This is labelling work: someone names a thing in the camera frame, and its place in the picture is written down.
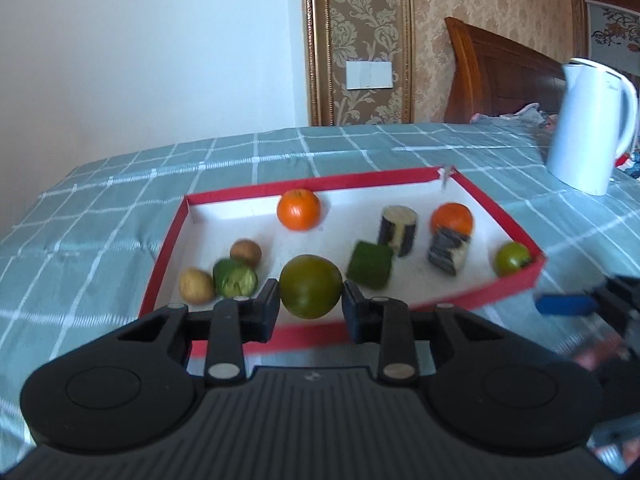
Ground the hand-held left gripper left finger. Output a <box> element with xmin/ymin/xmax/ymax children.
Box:
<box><xmin>117</xmin><ymin>279</ymin><xmax>280</xmax><ymax>380</ymax></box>

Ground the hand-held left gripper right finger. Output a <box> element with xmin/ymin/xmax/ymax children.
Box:
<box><xmin>341</xmin><ymin>280</ymin><xmax>503</xmax><ymax>381</ymax></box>

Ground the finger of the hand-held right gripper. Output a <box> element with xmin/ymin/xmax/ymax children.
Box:
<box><xmin>534</xmin><ymin>287</ymin><xmax>608</xmax><ymax>317</ymax></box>

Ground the green cucumber piece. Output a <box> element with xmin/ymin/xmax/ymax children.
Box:
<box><xmin>212</xmin><ymin>258</ymin><xmax>259</xmax><ymax>298</ymax></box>
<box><xmin>346</xmin><ymin>240</ymin><xmax>394</xmax><ymax>291</ymax></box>

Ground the large green tomato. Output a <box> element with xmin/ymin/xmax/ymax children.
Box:
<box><xmin>278</xmin><ymin>254</ymin><xmax>344</xmax><ymax>320</ymax></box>

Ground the brown longan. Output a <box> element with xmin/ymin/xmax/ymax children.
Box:
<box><xmin>229</xmin><ymin>239</ymin><xmax>263</xmax><ymax>270</ymax></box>

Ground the small green tomato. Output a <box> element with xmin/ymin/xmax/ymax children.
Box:
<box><xmin>494</xmin><ymin>241</ymin><xmax>532</xmax><ymax>277</ymax></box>

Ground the yellowish small potato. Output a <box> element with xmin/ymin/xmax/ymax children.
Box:
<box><xmin>179</xmin><ymin>267</ymin><xmax>217</xmax><ymax>304</ymax></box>

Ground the notched dark eggplant piece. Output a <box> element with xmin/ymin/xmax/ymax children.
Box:
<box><xmin>377</xmin><ymin>205</ymin><xmax>420</xmax><ymax>258</ymax></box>

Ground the orange tangerine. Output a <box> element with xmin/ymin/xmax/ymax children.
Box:
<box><xmin>276</xmin><ymin>188</ymin><xmax>321</xmax><ymax>232</ymax></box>
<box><xmin>431</xmin><ymin>202</ymin><xmax>474</xmax><ymax>237</ymax></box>

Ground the red cardboard box tray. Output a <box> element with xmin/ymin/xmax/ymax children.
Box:
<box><xmin>137</xmin><ymin>166</ymin><xmax>547</xmax><ymax>358</ymax></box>

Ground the pink towel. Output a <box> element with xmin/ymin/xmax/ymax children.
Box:
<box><xmin>570</xmin><ymin>337</ymin><xmax>633</xmax><ymax>371</ymax></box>

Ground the white electric kettle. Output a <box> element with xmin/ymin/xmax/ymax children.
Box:
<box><xmin>546</xmin><ymin>58</ymin><xmax>639</xmax><ymax>197</ymax></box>

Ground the crumpled clothes pile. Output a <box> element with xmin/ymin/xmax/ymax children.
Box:
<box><xmin>469</xmin><ymin>102</ymin><xmax>560</xmax><ymax>130</ymax></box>

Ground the green checked bedsheet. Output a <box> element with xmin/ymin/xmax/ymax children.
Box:
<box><xmin>0</xmin><ymin>121</ymin><xmax>640</xmax><ymax>461</ymax></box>

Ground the brown wooden headboard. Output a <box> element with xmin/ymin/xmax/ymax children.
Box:
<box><xmin>444</xmin><ymin>16</ymin><xmax>568</xmax><ymax>125</ymax></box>

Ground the gold framed wallpaper panel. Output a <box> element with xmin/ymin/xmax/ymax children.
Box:
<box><xmin>300</xmin><ymin>0</ymin><xmax>416</xmax><ymax>127</ymax></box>

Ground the white wall light switch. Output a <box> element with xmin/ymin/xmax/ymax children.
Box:
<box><xmin>346</xmin><ymin>60</ymin><xmax>396</xmax><ymax>90</ymax></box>

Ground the floral wall picture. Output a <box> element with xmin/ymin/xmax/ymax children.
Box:
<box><xmin>585</xmin><ymin>0</ymin><xmax>640</xmax><ymax>81</ymax></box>

